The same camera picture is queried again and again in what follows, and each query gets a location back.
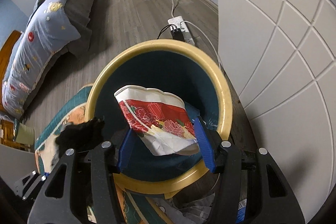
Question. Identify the white power strip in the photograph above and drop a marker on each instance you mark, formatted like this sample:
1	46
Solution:
179	30

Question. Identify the bed with blue duvet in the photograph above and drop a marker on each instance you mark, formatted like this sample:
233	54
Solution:
55	27

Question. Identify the black plastic bag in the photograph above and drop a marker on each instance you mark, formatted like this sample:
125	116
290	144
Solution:
80	137

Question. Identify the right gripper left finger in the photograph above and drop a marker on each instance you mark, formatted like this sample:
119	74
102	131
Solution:
126	150

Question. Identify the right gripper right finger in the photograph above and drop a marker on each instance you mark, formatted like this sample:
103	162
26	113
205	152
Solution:
270	198

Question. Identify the wooden nightstand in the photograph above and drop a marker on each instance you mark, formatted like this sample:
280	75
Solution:
7	137

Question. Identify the red white floral paper bag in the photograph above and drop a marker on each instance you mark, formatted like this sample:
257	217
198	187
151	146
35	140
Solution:
159	118

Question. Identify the yellow teal trash bin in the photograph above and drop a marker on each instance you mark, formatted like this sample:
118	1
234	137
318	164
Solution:
174	67

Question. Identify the teal beige horse rug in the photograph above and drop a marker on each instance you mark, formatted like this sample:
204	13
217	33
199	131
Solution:
146	211

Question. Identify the wooden headboard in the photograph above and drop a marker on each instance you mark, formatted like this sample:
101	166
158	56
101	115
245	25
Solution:
5	53

